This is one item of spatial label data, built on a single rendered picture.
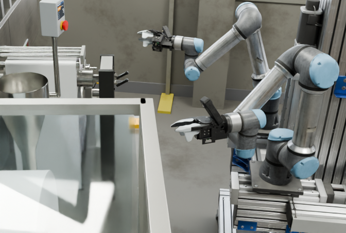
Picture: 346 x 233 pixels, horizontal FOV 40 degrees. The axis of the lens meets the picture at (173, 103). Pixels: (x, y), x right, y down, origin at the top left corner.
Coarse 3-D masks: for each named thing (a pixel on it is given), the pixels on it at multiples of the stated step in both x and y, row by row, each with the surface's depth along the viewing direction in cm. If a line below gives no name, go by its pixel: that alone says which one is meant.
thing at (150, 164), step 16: (144, 112) 100; (144, 128) 94; (144, 144) 89; (144, 160) 84; (160, 160) 84; (144, 176) 84; (160, 176) 80; (160, 192) 76; (160, 208) 73; (160, 224) 70
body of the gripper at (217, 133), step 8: (200, 120) 173; (208, 120) 173; (224, 120) 176; (208, 128) 171; (216, 128) 175; (224, 128) 176; (200, 136) 172; (208, 136) 174; (216, 136) 176; (224, 136) 177
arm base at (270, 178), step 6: (264, 162) 215; (270, 162) 211; (264, 168) 214; (270, 168) 212; (276, 168) 210; (282, 168) 210; (264, 174) 215; (270, 174) 212; (276, 174) 211; (282, 174) 211; (288, 174) 214; (264, 180) 214; (270, 180) 212; (276, 180) 211; (282, 180) 211; (288, 180) 213
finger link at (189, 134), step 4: (192, 124) 170; (196, 124) 170; (180, 128) 168; (184, 128) 168; (188, 128) 168; (184, 132) 168; (188, 132) 169; (192, 132) 170; (196, 132) 171; (188, 136) 169; (192, 136) 170; (188, 140) 170
